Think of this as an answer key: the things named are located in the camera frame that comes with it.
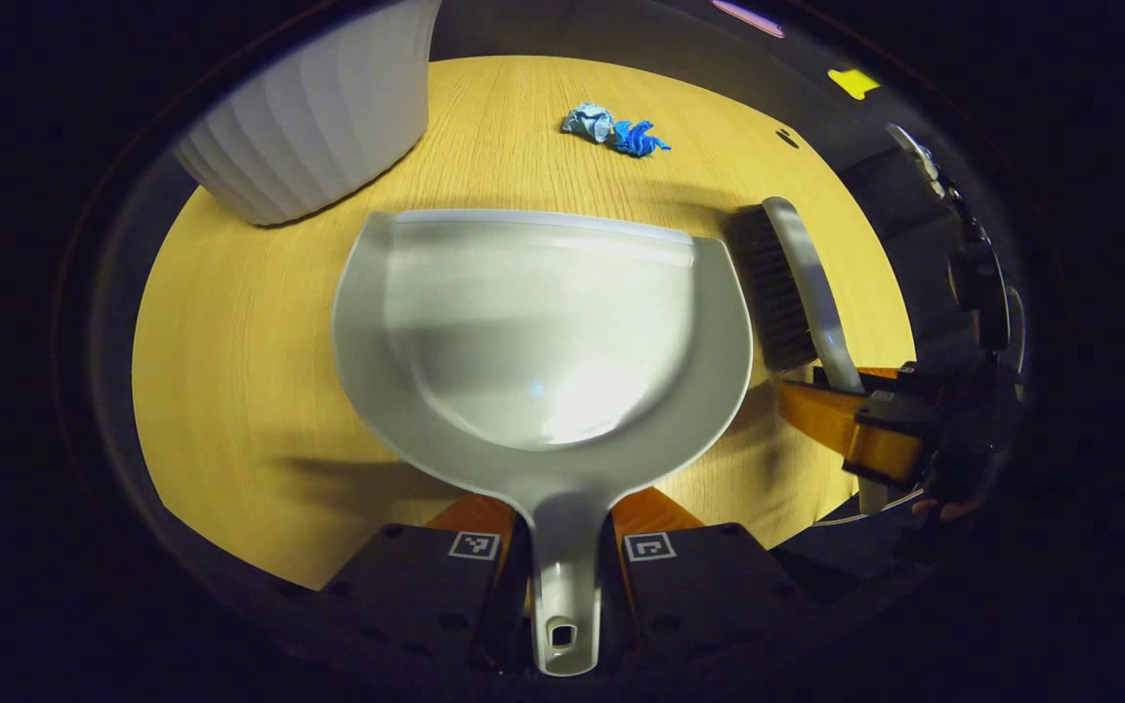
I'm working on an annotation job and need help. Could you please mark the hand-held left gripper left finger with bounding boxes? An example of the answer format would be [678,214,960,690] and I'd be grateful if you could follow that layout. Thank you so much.
[316,491,532,677]

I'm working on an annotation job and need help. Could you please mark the dark blue paper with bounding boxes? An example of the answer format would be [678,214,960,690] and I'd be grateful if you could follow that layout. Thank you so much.
[609,119,671,158]

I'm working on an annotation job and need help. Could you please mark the white ribbed garbage bin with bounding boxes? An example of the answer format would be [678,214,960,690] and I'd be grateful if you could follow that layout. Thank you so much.
[172,0,443,227]

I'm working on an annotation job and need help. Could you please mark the white plastic dustpan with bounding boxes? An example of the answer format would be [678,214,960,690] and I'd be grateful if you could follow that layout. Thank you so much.
[331,208,754,678]

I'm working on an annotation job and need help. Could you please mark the small white broom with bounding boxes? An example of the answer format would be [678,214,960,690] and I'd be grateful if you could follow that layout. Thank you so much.
[727,195,891,516]

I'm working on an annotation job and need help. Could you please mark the light blue paper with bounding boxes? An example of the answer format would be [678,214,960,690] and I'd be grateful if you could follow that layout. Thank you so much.
[562,103,615,145]

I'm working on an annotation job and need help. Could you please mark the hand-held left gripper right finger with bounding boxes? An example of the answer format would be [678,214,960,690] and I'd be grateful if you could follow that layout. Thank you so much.
[602,486,822,677]

